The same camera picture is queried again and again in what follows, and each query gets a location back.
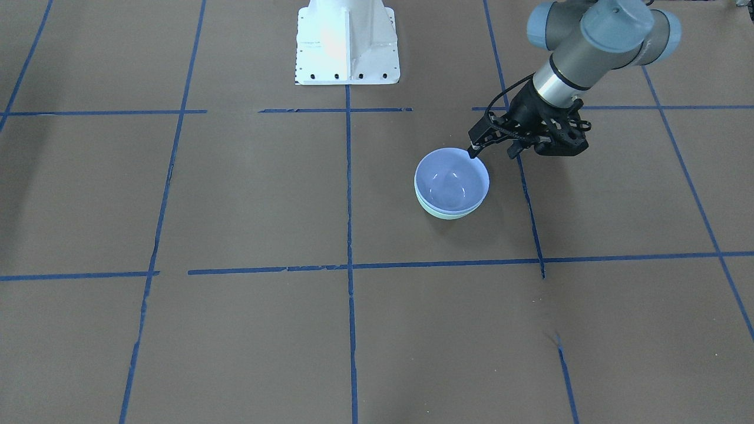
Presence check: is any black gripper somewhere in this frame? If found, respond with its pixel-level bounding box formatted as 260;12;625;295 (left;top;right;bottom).
468;80;560;160

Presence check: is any blue ceramic bowl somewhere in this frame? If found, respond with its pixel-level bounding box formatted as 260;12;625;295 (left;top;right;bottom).
413;148;490;210

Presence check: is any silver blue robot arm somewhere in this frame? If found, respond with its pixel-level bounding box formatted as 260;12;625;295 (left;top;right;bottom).
468;1;682;159

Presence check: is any green ceramic bowl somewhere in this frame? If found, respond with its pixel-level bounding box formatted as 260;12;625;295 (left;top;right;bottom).
416;192;483;220

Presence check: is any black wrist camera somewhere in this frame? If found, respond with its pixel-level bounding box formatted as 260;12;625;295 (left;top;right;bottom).
535;98;592;157

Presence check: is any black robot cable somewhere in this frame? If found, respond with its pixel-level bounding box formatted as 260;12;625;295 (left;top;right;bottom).
487;74;537;127

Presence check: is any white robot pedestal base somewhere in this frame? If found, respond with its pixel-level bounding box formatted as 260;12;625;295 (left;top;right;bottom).
294;1;401;85

